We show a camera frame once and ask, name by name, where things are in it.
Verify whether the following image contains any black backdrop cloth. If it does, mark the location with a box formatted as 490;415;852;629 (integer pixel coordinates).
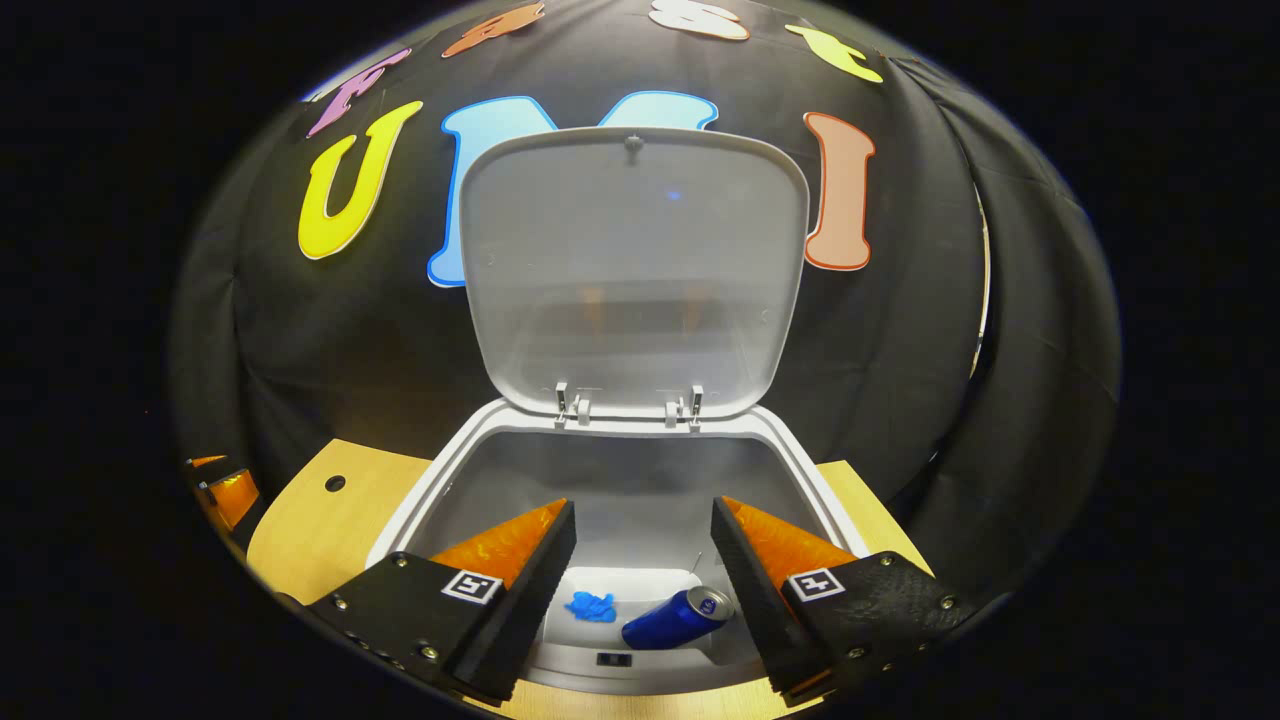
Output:
165;0;1121;601

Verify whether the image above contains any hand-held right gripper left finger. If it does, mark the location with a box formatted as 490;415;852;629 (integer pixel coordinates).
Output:
310;498;578;706

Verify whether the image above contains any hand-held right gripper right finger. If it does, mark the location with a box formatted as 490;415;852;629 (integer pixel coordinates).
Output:
710;495;986;706

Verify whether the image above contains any white desktop garbage bin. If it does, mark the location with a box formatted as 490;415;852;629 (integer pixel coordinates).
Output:
365;125;871;698

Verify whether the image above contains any wooden desktop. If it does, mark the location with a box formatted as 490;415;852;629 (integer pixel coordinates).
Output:
245;438;936;720

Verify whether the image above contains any blue pop can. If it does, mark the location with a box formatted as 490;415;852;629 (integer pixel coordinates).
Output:
621;585;736;651

